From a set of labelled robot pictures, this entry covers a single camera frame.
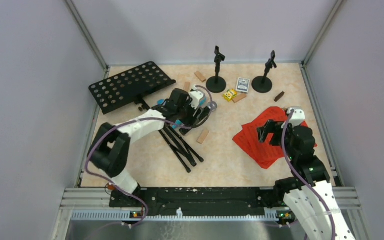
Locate yellow toy block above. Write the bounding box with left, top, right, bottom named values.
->
left=222, top=88, right=238, bottom=102

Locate light wooden block front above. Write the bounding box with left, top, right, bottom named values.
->
left=196, top=129, right=210, bottom=145

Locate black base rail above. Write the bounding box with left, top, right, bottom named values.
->
left=125, top=186, right=307, bottom=220

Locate wooden block near card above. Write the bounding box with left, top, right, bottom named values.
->
left=232, top=93, right=248, bottom=103

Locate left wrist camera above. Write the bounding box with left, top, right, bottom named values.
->
left=188, top=84, right=207, bottom=110

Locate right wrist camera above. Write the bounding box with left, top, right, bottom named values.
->
left=284, top=106, right=306, bottom=128

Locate red sheet music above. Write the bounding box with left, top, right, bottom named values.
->
left=232, top=106, right=320, bottom=170

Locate light wooden block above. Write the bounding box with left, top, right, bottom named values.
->
left=182, top=82, right=191, bottom=92
left=196, top=129, right=210, bottom=145
left=194, top=71, right=207, bottom=83

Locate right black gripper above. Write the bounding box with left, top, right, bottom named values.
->
left=256, top=118, right=298, bottom=160

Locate light wooden block middle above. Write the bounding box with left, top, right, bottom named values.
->
left=182, top=82, right=191, bottom=92

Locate blue playing card box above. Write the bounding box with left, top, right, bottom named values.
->
left=235, top=77, right=251, bottom=94

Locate light wooden block back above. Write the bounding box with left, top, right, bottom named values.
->
left=194, top=71, right=207, bottom=83

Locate black silver-head microphone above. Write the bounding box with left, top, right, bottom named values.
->
left=179, top=101, right=218, bottom=136

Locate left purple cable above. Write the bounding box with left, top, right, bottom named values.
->
left=83, top=85, right=214, bottom=229

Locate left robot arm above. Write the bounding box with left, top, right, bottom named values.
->
left=85, top=85, right=215, bottom=207

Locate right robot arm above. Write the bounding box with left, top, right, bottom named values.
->
left=257, top=119, right=355, bottom=240

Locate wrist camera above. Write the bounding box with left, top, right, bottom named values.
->
left=188, top=84, right=207, bottom=110
left=284, top=106, right=306, bottom=128

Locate dark brown wooden block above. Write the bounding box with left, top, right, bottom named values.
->
left=274, top=91, right=285, bottom=103

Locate black round-base microphone stand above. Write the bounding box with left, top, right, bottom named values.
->
left=206, top=45, right=227, bottom=94

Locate blue toy microphone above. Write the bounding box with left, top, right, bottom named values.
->
left=172, top=120, right=183, bottom=129

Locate blue yellow toy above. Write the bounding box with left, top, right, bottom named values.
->
left=157, top=99, right=165, bottom=105

